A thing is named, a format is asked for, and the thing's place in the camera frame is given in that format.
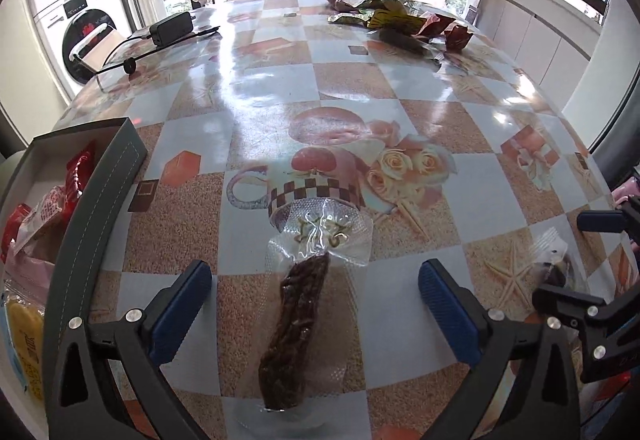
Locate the pink snack packet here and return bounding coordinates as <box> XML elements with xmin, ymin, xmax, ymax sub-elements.
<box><xmin>6</xmin><ymin>239</ymin><xmax>54</xmax><ymax>305</ymax></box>

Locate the white cabinet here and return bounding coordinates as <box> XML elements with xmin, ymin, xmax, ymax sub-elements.
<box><xmin>476</xmin><ymin>0</ymin><xmax>601</xmax><ymax>109</ymax></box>

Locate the yellow snack bag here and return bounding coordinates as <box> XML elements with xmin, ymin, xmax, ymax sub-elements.
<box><xmin>367</xmin><ymin>0</ymin><xmax>426</xmax><ymax>36</ymax></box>

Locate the clear small snack packet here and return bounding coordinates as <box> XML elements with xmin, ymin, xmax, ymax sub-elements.
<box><xmin>529</xmin><ymin>227</ymin><xmax>586</xmax><ymax>291</ymax></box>

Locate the dark grey storage box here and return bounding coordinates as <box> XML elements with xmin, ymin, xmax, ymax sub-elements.
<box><xmin>0</xmin><ymin>116</ymin><xmax>149</xmax><ymax>440</ymax></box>

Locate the white red snack packet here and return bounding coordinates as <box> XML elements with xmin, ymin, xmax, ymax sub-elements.
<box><xmin>14</xmin><ymin>185</ymin><xmax>66</xmax><ymax>252</ymax></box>

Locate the black power adapter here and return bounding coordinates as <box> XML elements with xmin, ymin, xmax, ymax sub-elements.
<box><xmin>149</xmin><ymin>12</ymin><xmax>193</xmax><ymax>48</ymax></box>

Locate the yellow snack packet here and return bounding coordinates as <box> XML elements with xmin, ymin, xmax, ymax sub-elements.
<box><xmin>4</xmin><ymin>299</ymin><xmax>47</xmax><ymax>403</ymax></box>

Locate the red snack bag pile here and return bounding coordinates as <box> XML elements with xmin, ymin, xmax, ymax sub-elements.
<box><xmin>416</xmin><ymin>13</ymin><xmax>473</xmax><ymax>52</ymax></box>

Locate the brown sausage vacuum pack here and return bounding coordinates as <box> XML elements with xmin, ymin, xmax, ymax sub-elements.
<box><xmin>256</xmin><ymin>198</ymin><xmax>373</xmax><ymax>412</ymax></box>

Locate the white washing machine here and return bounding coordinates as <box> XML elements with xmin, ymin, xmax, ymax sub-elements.
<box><xmin>34</xmin><ymin>0</ymin><xmax>131</xmax><ymax>100</ymax></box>

